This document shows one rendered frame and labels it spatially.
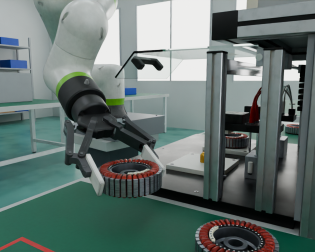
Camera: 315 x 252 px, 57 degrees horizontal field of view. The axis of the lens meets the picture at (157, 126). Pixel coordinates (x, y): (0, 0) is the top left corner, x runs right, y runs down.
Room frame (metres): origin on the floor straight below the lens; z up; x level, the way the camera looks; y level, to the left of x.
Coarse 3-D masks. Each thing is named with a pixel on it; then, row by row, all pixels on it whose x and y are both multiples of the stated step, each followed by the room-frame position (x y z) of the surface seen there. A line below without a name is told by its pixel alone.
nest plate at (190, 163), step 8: (176, 160) 0.78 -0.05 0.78; (184, 160) 0.78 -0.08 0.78; (192, 160) 0.78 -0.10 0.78; (232, 160) 0.78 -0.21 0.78; (168, 168) 0.74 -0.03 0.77; (176, 168) 0.72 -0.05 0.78; (184, 168) 0.71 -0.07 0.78; (192, 168) 0.70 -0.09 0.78; (200, 168) 0.70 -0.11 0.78; (224, 168) 0.70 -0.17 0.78
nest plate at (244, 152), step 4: (252, 144) 0.98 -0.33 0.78; (228, 148) 0.92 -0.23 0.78; (232, 148) 0.92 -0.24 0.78; (236, 148) 0.92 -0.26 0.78; (240, 148) 0.92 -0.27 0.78; (244, 148) 0.92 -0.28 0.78; (252, 148) 0.92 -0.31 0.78; (228, 152) 0.90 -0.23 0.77; (232, 152) 0.89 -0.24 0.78; (236, 152) 0.89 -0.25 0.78; (240, 152) 0.88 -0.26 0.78; (244, 152) 0.87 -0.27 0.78; (248, 152) 0.87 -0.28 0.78
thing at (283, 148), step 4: (280, 136) 0.90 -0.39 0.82; (284, 136) 0.91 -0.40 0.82; (280, 140) 0.85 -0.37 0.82; (284, 140) 0.85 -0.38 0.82; (280, 144) 0.85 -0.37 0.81; (284, 144) 0.86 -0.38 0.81; (280, 148) 0.85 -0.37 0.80; (284, 148) 0.86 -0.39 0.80; (280, 152) 0.85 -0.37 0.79; (284, 152) 0.87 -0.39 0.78; (280, 156) 0.85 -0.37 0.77
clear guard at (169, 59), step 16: (176, 48) 0.61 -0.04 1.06; (192, 48) 0.59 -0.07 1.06; (208, 48) 0.57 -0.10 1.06; (224, 48) 0.57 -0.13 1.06; (240, 48) 0.57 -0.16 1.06; (256, 48) 0.57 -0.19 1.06; (128, 64) 0.69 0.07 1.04; (144, 64) 0.74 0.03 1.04; (160, 64) 0.80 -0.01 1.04; (176, 64) 0.87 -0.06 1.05
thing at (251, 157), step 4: (252, 152) 0.70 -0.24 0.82; (248, 156) 0.67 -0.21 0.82; (252, 156) 0.66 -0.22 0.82; (256, 156) 0.66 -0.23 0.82; (248, 160) 0.66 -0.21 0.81; (252, 160) 0.66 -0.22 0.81; (256, 160) 0.65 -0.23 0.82; (256, 164) 0.65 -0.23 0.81; (244, 168) 0.67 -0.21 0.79; (256, 168) 0.65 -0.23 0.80; (244, 172) 0.67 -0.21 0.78; (252, 172) 0.66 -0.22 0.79; (256, 172) 0.65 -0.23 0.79; (244, 176) 0.67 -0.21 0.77; (248, 176) 0.66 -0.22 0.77; (252, 176) 0.66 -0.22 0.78
